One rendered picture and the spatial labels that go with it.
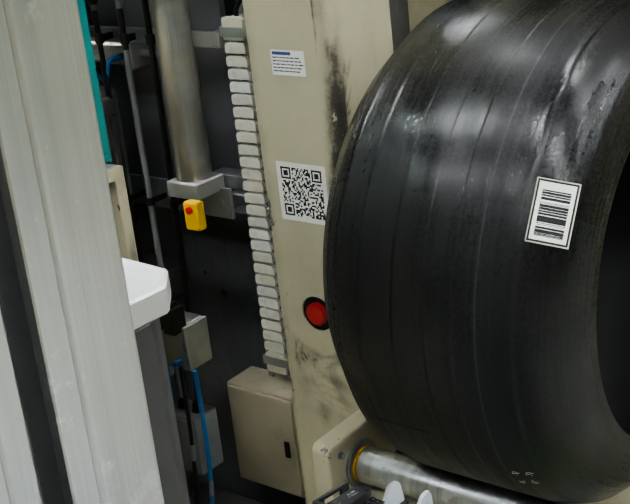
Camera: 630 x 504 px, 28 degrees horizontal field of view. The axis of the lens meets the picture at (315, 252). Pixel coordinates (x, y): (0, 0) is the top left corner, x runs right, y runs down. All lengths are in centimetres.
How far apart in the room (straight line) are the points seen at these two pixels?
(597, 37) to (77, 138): 97
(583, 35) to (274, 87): 41
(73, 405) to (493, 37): 99
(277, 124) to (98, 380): 119
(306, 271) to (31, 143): 126
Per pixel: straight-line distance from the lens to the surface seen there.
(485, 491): 145
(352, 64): 146
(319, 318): 156
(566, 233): 115
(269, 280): 162
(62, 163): 31
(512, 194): 116
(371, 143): 125
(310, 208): 151
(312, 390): 163
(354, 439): 153
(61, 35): 31
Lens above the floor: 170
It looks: 21 degrees down
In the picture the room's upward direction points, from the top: 7 degrees counter-clockwise
